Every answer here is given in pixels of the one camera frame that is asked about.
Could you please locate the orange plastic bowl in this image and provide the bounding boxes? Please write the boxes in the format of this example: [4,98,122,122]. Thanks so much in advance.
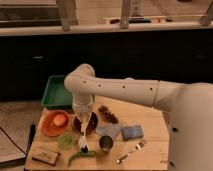
[41,110,69,137]

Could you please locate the small metal cup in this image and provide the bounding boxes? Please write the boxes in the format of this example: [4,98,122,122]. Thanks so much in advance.
[99,136,113,152]

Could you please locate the green plastic cup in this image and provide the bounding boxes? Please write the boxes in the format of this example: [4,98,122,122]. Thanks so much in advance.
[57,132,73,149]

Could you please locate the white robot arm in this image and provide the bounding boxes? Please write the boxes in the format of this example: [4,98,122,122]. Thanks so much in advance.
[64,64,213,171]

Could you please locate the grey blue cloth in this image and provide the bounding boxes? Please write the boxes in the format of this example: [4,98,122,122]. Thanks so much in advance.
[95,123,122,140]

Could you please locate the brown pine cone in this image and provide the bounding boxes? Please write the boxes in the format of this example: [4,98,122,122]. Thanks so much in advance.
[98,105,118,124]

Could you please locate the wooden board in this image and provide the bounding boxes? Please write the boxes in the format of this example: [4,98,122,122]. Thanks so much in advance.
[25,96,168,171]

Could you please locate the dark brown bowl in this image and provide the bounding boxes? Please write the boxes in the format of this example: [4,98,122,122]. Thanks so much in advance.
[73,112,98,134]

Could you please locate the metal fork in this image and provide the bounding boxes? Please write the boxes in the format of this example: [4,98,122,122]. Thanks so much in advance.
[116,139,146,164]

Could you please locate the green plastic tray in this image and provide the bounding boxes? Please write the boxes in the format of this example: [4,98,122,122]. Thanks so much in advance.
[41,75,72,110]

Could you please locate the blue sponge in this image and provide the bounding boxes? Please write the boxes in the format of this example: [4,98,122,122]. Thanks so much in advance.
[122,125,144,141]

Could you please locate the orange round fruit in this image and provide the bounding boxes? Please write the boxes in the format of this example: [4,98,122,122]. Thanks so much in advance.
[53,114,67,127]

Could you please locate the green chili pepper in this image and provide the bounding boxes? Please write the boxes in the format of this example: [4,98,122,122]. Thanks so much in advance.
[67,151,96,167]

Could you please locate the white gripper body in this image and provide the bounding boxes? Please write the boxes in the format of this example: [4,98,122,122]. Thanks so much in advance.
[72,94,94,121]

